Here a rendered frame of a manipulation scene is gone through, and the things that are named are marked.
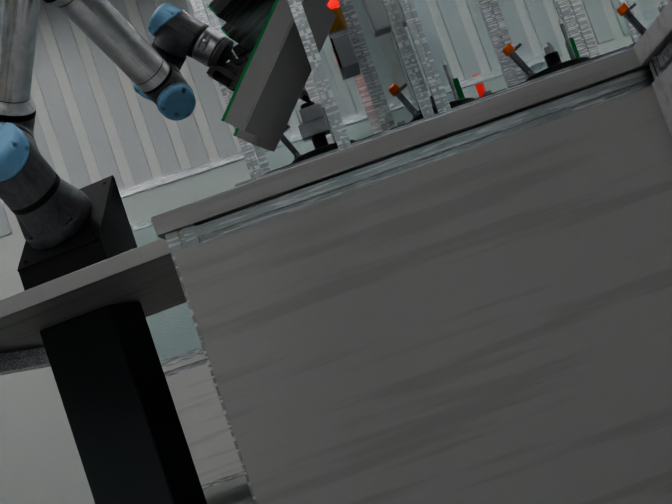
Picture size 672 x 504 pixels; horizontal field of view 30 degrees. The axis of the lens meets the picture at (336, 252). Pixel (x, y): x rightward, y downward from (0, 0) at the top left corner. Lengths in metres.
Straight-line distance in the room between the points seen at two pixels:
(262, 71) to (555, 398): 0.73
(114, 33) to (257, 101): 0.45
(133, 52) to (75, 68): 8.55
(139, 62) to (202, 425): 5.23
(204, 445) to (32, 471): 3.37
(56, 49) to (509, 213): 9.45
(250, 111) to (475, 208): 0.48
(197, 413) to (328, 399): 5.78
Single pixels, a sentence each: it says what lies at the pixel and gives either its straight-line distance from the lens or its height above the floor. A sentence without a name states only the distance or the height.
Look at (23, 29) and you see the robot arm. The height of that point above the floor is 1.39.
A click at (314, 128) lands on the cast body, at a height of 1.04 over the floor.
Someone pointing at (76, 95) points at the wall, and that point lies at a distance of 10.95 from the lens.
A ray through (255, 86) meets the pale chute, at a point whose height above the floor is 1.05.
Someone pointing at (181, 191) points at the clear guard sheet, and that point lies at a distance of 7.69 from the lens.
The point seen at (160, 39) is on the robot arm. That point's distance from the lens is 2.63.
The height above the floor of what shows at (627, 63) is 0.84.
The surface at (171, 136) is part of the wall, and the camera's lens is 10.83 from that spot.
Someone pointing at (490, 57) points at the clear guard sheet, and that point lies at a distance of 3.96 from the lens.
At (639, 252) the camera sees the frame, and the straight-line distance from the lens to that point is 1.81.
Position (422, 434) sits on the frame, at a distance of 1.78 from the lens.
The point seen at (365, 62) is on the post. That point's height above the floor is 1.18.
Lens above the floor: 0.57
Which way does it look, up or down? 5 degrees up
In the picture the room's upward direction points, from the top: 19 degrees counter-clockwise
